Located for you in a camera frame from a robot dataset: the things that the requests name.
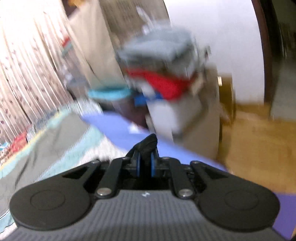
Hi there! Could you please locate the purple mattress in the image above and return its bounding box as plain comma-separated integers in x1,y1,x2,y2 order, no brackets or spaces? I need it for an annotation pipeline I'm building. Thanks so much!
81,112,295,240

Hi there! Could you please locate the white storage cabinet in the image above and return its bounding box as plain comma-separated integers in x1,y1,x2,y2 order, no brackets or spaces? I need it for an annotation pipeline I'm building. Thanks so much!
147,68,220,159

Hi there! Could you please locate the teal plastic bin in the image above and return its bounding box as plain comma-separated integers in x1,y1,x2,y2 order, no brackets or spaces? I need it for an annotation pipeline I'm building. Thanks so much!
87,87,132,110

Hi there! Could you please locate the striped patterned bed sheet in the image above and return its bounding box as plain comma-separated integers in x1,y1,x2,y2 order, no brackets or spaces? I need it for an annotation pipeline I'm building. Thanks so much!
1,113,127,237

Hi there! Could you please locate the pile of folded clothes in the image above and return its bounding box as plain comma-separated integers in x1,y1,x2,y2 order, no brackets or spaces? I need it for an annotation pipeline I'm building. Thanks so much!
116,25,211,101

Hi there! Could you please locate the beige hanging cloth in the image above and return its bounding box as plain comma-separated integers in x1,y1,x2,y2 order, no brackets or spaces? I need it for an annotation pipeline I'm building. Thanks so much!
68,1,126,89

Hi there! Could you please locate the floral curtain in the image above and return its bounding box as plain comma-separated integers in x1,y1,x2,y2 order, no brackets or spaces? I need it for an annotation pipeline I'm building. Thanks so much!
1,11,71,142

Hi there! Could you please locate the brown wooden door frame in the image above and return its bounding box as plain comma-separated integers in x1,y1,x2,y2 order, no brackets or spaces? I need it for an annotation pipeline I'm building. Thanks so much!
252,0,273,103

